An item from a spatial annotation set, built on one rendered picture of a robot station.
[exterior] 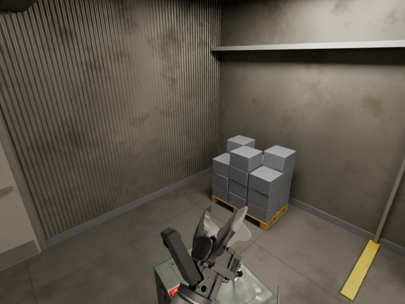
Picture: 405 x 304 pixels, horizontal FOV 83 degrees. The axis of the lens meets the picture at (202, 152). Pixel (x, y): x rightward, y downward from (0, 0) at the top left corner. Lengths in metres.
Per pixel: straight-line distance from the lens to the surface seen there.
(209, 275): 0.53
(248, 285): 1.50
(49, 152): 3.45
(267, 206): 3.50
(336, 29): 3.66
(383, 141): 3.60
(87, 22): 3.44
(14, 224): 3.71
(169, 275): 1.53
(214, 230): 0.61
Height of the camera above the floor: 2.44
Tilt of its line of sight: 23 degrees down
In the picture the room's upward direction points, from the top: straight up
